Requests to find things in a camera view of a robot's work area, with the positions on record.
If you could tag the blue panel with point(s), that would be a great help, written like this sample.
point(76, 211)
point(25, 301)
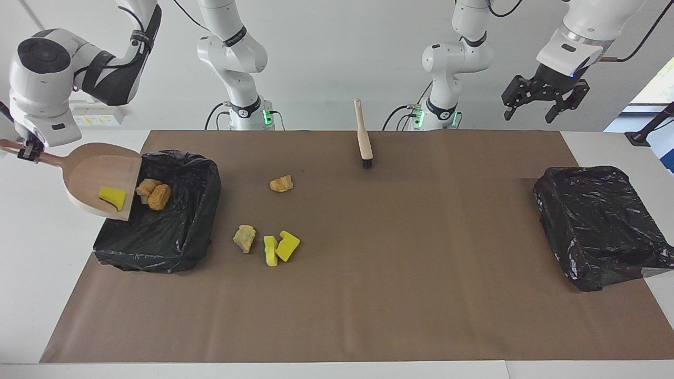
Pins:
point(667, 150)

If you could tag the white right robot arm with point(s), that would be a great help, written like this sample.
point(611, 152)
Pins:
point(42, 84)

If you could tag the black camera stand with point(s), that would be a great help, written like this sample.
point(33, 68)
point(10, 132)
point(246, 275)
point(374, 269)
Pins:
point(4, 110)
point(650, 126)

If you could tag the white wall socket box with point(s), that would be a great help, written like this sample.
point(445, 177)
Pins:
point(97, 115)

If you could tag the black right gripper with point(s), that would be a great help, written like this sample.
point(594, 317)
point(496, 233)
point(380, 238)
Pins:
point(32, 143)

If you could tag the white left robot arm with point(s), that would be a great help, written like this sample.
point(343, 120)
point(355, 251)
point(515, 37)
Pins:
point(453, 58)

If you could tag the orange striped croissant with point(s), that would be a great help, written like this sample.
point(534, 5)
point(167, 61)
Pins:
point(145, 187)
point(281, 183)

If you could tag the yellow green sponge wedge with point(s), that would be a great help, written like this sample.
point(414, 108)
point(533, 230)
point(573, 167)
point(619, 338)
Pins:
point(113, 197)

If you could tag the pink plastic dustpan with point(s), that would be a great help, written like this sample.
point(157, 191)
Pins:
point(89, 168)

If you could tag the yellow sponge chunk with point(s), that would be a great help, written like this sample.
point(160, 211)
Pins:
point(288, 246)

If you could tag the small yellow green sponge piece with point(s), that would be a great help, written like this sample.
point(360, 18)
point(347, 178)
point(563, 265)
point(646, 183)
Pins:
point(270, 251)

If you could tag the bin lined with black bag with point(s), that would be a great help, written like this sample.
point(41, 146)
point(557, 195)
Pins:
point(174, 231)
point(595, 226)

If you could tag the brown paper table mat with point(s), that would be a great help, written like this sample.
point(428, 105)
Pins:
point(337, 305)

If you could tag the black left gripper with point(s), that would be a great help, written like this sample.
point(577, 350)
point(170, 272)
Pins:
point(550, 81)

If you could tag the brown bread roll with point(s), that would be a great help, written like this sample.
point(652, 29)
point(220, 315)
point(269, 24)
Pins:
point(159, 197)

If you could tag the bright window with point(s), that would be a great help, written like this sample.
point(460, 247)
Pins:
point(658, 84)

